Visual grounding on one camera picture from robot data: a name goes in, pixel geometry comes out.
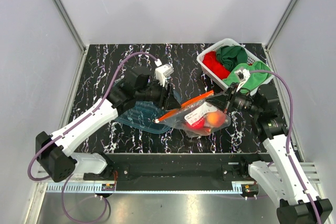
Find red fake apple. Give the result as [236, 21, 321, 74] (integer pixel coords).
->
[185, 118, 205, 131]

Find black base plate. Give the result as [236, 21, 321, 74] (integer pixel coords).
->
[83, 153, 274, 191]

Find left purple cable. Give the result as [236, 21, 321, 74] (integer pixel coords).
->
[27, 52, 162, 221]

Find white cable duct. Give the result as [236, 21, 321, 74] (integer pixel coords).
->
[46, 183, 116, 194]

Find dark green cloth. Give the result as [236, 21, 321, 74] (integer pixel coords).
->
[215, 46, 248, 71]

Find orange fake fruit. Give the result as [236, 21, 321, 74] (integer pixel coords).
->
[206, 112, 223, 127]

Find red cloth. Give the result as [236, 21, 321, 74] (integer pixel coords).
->
[203, 51, 230, 80]

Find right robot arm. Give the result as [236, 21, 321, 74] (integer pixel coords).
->
[206, 84, 333, 223]

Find blue plastic container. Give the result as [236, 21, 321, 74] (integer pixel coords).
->
[114, 101, 171, 134]

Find light green cloth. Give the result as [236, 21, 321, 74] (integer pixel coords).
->
[222, 61, 271, 93]

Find clear zip top bag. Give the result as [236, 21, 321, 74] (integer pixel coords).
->
[155, 91, 231, 137]

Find aluminium frame rail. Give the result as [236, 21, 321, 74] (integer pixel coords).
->
[52, 0, 87, 52]

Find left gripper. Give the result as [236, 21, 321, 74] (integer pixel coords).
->
[135, 77, 181, 111]

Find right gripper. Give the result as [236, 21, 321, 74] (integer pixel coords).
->
[205, 82, 261, 116]

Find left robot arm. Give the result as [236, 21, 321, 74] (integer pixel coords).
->
[36, 74, 181, 183]

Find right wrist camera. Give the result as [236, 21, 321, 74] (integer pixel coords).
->
[234, 68, 250, 90]

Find white plastic basket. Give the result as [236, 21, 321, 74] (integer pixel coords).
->
[197, 38, 271, 90]

